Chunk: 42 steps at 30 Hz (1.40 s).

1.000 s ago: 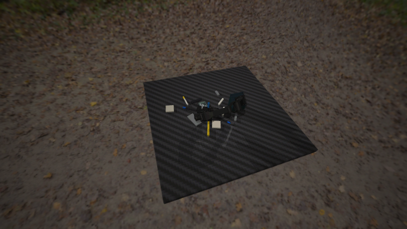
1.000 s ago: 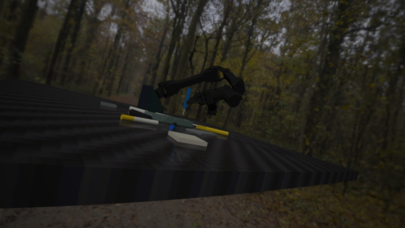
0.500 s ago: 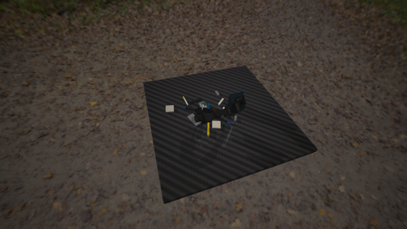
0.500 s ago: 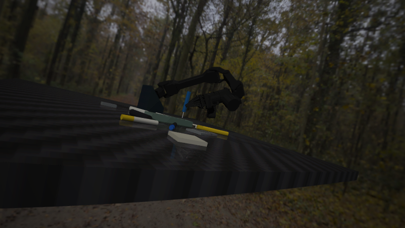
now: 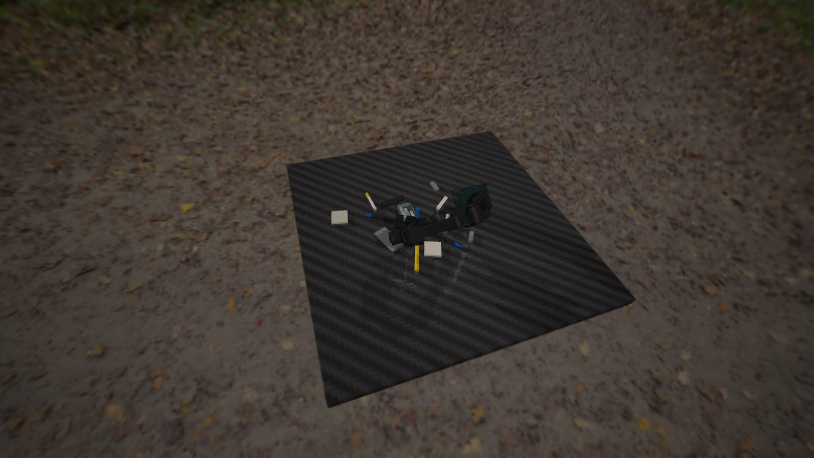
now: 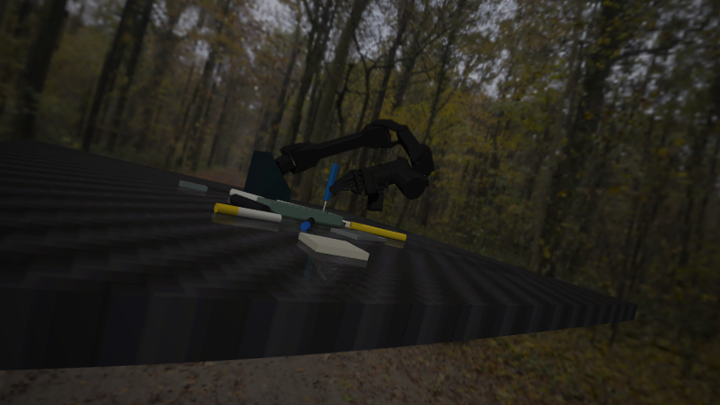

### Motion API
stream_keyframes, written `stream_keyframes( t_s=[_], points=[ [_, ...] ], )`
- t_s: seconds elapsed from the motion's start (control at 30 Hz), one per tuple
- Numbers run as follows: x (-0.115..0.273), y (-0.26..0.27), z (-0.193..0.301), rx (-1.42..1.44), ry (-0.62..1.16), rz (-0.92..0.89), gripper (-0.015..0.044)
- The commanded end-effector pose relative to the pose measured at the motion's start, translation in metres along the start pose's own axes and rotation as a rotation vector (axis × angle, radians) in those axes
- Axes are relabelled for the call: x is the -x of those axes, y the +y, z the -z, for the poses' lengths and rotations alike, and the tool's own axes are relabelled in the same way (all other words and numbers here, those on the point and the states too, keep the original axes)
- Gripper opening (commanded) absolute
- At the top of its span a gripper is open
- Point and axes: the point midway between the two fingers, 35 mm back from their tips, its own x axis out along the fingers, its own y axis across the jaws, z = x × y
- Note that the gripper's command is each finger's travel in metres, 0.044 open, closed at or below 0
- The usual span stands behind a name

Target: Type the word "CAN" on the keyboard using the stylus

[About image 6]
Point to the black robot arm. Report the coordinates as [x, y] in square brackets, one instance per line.
[411, 181]

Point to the grey keyboard with white letter keys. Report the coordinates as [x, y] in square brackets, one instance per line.
[289, 210]

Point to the beige flat slab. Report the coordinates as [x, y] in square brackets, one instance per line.
[332, 246]

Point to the blue stylus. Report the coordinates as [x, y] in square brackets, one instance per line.
[330, 182]

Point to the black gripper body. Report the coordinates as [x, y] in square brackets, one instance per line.
[371, 177]

